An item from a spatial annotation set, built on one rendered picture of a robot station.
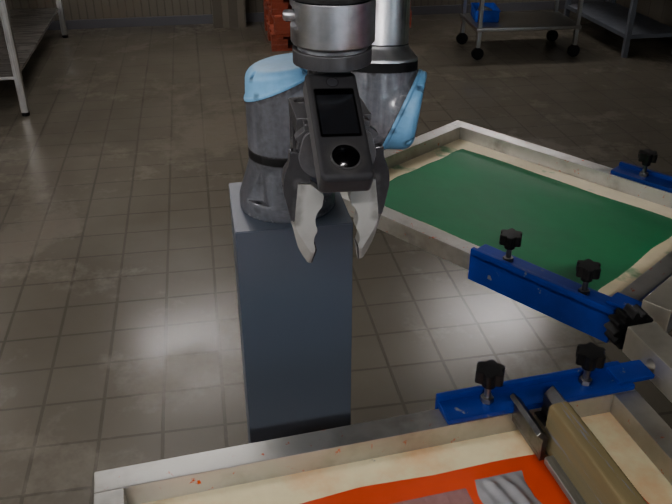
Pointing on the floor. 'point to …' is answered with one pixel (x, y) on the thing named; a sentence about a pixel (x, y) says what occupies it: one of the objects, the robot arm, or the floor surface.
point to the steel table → (23, 41)
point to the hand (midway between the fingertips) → (336, 252)
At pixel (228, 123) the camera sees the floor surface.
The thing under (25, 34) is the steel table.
